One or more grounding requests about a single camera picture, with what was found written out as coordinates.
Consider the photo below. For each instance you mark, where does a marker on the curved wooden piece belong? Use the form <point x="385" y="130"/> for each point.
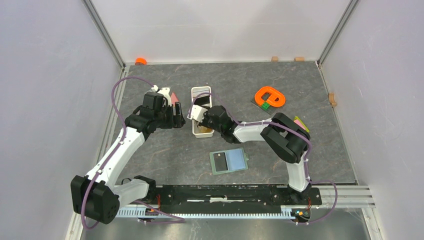
<point x="332" y="99"/>

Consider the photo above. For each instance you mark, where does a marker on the wooden block right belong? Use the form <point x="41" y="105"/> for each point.
<point x="299" y="59"/>

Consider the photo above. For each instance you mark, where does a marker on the black VIP card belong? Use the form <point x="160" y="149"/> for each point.
<point x="220" y="162"/>

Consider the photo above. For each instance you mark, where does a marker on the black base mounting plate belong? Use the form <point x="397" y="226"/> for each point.
<point x="230" y="198"/>

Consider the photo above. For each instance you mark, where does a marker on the green lego brick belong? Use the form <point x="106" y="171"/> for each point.
<point x="265" y="106"/>

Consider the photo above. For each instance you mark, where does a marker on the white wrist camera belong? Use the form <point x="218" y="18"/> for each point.
<point x="196" y="113"/>
<point x="165" y="91"/>

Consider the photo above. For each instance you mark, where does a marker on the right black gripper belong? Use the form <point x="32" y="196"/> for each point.
<point x="203" y="122"/>

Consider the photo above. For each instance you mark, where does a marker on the black card in tray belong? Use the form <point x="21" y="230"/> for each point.
<point x="204" y="100"/>

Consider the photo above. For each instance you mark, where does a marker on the gold cards in tray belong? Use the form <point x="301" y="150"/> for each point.
<point x="198" y="129"/>

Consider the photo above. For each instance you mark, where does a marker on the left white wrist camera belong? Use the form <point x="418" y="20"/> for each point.
<point x="165" y="91"/>

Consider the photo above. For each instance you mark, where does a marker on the pink wooden block puzzle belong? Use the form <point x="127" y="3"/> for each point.
<point x="174" y="98"/>

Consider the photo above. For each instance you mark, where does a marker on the green card holder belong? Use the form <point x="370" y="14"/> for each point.
<point x="237" y="160"/>

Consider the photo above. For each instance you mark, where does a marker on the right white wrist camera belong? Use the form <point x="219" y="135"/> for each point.
<point x="196" y="113"/>

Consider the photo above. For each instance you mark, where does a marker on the silver cards in tray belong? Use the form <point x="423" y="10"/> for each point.
<point x="196" y="91"/>

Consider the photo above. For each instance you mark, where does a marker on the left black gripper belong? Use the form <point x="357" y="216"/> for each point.
<point x="177" y="121"/>

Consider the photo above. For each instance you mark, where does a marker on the pink yellow green brick stack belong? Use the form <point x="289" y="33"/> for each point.
<point x="299" y="122"/>

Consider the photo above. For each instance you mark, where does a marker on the orange tape roll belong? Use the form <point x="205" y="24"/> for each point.
<point x="140" y="61"/>

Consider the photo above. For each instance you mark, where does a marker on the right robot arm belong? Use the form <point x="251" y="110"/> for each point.
<point x="289" y="141"/>

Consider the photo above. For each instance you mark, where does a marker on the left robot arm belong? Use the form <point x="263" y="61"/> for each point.
<point x="96" y="194"/>

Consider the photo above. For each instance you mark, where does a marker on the aluminium frame rail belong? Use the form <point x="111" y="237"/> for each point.
<point x="340" y="196"/>

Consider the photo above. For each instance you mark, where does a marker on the white rectangular tray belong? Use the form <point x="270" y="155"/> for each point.
<point x="194" y="122"/>

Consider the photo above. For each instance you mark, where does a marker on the orange curved track piece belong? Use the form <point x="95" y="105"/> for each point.
<point x="270" y="95"/>

